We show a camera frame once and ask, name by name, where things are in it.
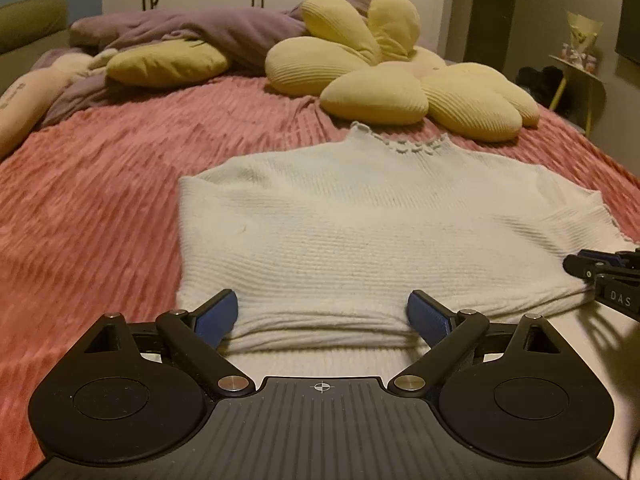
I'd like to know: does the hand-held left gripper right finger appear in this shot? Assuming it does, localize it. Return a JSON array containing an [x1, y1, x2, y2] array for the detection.
[[389, 289, 572, 396]]

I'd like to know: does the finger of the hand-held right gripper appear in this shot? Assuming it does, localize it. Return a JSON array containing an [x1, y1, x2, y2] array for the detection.
[[564, 255, 640, 287], [580, 248, 640, 267]]

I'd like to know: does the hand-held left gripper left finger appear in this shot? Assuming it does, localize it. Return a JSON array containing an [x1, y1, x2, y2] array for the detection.
[[75, 289, 257, 396]]

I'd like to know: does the white knit sweater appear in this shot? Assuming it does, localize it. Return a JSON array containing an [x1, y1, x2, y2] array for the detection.
[[176, 121, 621, 356]]

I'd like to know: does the dark clothes pile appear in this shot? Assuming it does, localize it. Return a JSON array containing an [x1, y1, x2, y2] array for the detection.
[[515, 65, 568, 108]]

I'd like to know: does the pink ribbed blanket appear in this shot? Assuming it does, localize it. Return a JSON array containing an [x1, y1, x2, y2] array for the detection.
[[0, 72, 640, 441]]

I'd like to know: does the yellow side table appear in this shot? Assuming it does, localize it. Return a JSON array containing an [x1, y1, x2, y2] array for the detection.
[[547, 52, 607, 136]]

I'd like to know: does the wrapped flower bouquet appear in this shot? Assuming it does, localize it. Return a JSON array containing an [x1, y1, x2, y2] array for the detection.
[[560, 9, 605, 73]]

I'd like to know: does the yellow flower pillow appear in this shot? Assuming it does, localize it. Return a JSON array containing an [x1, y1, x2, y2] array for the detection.
[[264, 0, 542, 143]]

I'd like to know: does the small yellow pillow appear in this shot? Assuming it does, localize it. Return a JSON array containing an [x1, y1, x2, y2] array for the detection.
[[106, 39, 233, 87]]

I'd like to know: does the dark door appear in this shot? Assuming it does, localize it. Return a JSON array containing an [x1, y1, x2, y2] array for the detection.
[[462, 0, 521, 70]]

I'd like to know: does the purple duvet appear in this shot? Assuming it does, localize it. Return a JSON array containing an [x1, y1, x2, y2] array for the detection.
[[31, 0, 401, 128]]

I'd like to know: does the cream plush toy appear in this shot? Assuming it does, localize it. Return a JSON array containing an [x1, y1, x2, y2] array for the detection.
[[0, 49, 118, 158]]

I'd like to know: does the green headboard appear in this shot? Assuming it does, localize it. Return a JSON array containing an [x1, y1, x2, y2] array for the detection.
[[0, 0, 70, 96]]

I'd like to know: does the black wall screen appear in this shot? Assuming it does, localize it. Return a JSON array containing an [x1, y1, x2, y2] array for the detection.
[[614, 0, 640, 70]]

